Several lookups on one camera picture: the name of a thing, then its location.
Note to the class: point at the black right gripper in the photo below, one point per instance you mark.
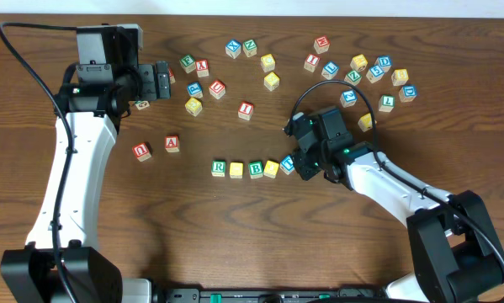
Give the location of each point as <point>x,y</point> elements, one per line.
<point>301,160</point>

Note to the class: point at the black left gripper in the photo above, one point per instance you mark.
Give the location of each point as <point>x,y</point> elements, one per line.
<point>161,80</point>

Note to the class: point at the blue T block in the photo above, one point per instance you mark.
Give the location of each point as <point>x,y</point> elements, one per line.
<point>287,165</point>

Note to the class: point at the yellow o block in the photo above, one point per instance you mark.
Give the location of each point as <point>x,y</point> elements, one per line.
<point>236,170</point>
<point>271,169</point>

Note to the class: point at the green B block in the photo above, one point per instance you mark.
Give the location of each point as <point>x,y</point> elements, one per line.
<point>255,170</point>

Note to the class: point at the yellow O block front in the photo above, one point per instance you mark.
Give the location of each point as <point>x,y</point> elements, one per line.
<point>236,170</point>

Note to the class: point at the green R block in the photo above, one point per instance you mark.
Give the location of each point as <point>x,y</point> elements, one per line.
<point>218,168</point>

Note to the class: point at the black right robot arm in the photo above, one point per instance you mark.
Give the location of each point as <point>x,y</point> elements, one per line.
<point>455,250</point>

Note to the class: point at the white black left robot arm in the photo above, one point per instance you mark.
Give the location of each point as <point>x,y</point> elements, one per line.
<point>60,261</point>

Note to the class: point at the green J block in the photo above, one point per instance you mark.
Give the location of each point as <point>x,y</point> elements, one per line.
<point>140,105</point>

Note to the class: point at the red G block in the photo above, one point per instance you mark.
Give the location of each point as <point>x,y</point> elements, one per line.
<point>171,76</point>

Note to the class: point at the green F block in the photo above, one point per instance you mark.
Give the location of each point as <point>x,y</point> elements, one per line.
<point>187,63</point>

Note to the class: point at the blue P block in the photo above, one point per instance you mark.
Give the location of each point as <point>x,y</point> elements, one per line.
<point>195,90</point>

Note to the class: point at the yellow block by P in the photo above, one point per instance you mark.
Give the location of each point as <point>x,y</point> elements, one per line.
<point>194,106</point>

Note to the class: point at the red Y block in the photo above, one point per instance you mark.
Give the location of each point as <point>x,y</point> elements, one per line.
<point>202,68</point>

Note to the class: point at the red A block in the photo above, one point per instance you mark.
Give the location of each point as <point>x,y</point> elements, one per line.
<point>172,144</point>

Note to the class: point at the red U block near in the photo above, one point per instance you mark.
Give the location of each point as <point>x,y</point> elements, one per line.
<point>142,152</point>

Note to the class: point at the red u block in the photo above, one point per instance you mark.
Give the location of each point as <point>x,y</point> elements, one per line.
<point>217,89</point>
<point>142,152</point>

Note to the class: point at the yellow K block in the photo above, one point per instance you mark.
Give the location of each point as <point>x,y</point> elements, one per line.
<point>366,122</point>

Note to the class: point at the red U block middle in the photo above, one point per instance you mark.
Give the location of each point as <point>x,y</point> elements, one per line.
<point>217,89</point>

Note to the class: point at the blue 2 block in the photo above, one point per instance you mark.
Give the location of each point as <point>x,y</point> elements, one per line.
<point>348,98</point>

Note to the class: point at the red I block left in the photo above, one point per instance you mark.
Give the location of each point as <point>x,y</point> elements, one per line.
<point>245,110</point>

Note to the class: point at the red i block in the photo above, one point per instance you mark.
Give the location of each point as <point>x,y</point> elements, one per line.
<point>311,62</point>
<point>245,110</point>

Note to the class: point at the yellow block lower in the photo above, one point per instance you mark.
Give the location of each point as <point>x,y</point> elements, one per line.
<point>271,81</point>

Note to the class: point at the blue X block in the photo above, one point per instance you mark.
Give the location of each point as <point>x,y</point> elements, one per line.
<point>233,49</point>

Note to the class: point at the blue L block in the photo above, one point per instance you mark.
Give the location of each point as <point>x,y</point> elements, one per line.
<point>330,70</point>

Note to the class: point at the green Z block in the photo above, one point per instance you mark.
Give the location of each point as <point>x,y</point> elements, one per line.
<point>353,77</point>

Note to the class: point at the green 7 block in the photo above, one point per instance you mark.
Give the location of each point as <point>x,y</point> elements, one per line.
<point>386,103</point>

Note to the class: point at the red I block right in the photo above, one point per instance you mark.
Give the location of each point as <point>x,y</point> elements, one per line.
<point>311,62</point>

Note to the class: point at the yellow block upper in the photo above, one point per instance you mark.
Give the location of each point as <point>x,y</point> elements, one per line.
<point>268,63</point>

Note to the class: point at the blue 5 block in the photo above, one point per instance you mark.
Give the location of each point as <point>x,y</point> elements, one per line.
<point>374,74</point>

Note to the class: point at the yellow block soccer side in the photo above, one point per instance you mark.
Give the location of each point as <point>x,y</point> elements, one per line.
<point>359,63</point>

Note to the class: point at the red block top right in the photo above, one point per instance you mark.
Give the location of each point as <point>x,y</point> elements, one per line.
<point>321,44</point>

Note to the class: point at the blue D block right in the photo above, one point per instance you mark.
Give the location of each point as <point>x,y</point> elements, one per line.
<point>408,93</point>

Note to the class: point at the blue d block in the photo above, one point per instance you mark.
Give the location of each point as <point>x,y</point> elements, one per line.
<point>384,62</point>
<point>408,93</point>

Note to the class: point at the yellow 8 block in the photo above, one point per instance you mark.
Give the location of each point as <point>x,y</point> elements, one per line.
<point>399,77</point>

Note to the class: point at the blue D block upper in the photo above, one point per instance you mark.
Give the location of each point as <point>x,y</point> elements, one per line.
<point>384,62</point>

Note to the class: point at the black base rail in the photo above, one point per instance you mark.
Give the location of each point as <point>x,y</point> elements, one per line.
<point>190,295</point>

